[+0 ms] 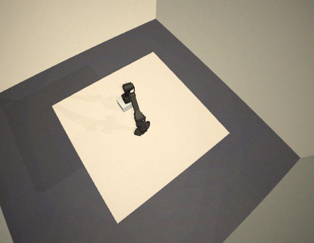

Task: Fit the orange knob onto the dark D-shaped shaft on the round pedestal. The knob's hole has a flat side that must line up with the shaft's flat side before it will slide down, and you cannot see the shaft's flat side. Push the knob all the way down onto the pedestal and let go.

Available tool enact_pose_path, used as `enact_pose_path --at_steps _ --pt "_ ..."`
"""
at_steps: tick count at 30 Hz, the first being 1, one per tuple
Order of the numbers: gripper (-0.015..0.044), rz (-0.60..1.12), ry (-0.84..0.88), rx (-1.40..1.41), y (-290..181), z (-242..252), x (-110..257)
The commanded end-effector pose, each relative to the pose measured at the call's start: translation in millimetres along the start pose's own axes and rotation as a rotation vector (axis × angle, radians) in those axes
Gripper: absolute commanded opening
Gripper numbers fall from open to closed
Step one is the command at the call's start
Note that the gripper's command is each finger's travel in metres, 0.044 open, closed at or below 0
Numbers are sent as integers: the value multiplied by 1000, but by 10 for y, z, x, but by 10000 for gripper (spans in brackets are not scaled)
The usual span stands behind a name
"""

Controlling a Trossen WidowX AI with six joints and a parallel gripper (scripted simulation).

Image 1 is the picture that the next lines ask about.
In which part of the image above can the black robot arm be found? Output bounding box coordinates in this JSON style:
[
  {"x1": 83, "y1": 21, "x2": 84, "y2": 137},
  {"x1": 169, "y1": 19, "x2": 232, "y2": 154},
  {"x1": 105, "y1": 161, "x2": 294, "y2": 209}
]
[{"x1": 121, "y1": 82, "x2": 150, "y2": 134}]

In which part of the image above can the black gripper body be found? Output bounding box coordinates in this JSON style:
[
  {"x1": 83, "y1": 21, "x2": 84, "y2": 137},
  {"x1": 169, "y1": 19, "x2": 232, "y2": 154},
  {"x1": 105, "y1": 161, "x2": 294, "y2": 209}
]
[{"x1": 134, "y1": 125, "x2": 141, "y2": 136}]

